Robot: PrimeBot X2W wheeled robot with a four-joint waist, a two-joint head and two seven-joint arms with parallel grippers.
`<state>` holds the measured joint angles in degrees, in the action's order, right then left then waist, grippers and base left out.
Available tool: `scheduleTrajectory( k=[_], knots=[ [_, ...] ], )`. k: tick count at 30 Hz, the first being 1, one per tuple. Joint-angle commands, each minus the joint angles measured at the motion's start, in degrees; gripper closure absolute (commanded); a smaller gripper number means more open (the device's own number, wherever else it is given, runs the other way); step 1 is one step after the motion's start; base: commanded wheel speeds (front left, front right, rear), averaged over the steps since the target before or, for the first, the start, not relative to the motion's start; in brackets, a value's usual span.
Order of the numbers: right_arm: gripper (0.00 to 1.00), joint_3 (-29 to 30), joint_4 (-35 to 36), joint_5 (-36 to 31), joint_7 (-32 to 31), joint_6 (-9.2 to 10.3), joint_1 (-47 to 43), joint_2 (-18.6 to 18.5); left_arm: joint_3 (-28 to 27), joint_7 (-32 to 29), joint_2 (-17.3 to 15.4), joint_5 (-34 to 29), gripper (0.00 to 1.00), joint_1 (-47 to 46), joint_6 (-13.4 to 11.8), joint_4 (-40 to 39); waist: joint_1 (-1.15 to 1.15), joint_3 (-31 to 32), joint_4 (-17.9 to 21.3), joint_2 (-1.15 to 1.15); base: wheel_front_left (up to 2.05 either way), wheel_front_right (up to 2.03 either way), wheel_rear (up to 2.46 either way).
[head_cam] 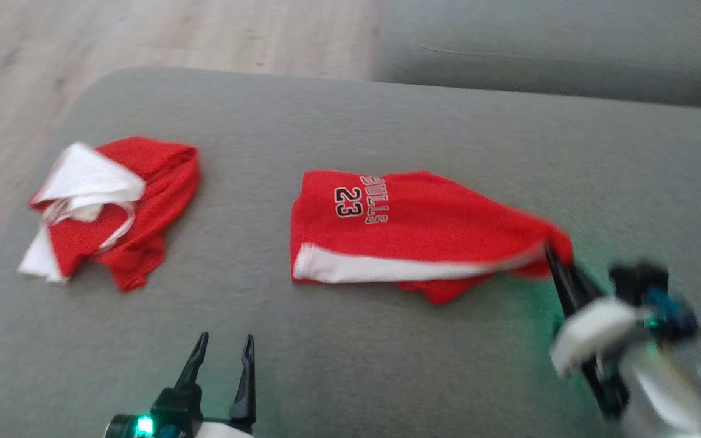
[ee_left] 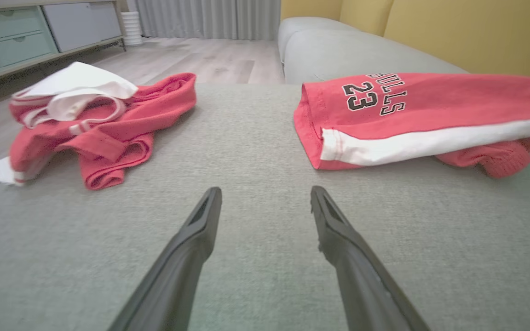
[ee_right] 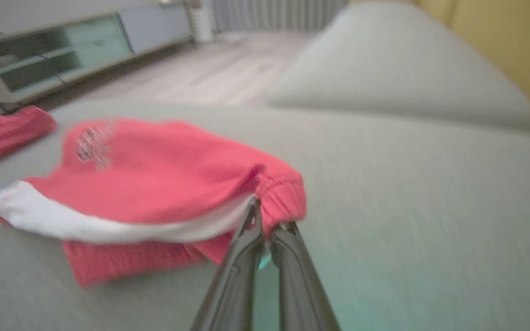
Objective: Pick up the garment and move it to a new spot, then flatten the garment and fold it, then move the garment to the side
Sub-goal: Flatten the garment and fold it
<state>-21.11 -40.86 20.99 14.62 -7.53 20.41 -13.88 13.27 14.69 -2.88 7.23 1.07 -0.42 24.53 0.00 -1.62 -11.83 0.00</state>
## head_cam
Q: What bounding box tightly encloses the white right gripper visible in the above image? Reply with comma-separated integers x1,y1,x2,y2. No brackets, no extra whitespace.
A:
544,243,641,421

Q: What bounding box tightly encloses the grey sofa seat cushion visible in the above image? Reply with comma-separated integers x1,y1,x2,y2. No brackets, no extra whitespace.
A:
0,66,701,438

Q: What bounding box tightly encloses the red shirt with white sleeves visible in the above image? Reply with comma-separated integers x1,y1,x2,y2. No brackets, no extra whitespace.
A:
17,136,202,293

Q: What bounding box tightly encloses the grey sofa side cushion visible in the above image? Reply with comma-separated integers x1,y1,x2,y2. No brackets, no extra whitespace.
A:
370,0,701,111

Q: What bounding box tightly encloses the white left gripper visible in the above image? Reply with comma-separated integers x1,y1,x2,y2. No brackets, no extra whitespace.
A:
174,332,257,438

